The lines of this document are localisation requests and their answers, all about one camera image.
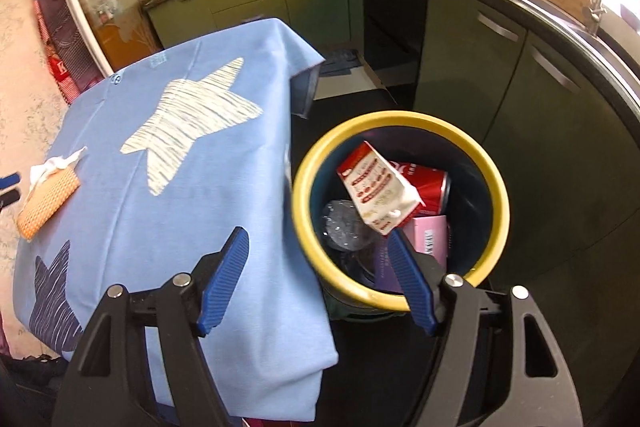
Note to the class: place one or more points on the red drink can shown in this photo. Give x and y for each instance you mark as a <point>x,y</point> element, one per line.
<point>430,187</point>

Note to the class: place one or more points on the black built-in appliance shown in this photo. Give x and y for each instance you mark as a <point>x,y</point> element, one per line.
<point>392,17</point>

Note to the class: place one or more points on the pink cardboard box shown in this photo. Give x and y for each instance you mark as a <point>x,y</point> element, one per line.
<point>430,237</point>

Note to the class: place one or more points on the blue star tablecloth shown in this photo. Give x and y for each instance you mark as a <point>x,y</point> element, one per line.
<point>125,207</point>

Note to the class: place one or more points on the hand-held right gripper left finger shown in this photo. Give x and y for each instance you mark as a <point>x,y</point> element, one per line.
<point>225,277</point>

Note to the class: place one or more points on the dark floor mat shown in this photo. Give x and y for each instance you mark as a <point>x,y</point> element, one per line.
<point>340,62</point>

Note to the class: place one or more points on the white paper towel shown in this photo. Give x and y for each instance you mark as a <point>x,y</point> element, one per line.
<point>55,164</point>

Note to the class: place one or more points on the clear plastic cup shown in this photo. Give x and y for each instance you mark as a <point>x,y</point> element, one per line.
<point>345,222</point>

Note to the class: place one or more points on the steel sink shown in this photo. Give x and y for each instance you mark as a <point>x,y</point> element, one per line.
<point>617,47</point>

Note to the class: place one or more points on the green kitchen cabinets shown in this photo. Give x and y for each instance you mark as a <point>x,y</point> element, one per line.
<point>475,72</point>

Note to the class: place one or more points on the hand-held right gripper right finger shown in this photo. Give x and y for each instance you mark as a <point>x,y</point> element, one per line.
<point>410,282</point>

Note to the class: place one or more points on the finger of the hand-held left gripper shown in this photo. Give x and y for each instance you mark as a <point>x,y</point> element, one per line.
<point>9,181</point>
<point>9,198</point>

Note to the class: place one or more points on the red and white carton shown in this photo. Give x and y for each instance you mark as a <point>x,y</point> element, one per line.
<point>375,187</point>

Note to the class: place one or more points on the checked apron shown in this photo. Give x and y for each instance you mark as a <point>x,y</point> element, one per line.
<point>60,37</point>

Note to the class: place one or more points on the yellow rimmed trash bin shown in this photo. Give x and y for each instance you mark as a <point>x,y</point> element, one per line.
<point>310,187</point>

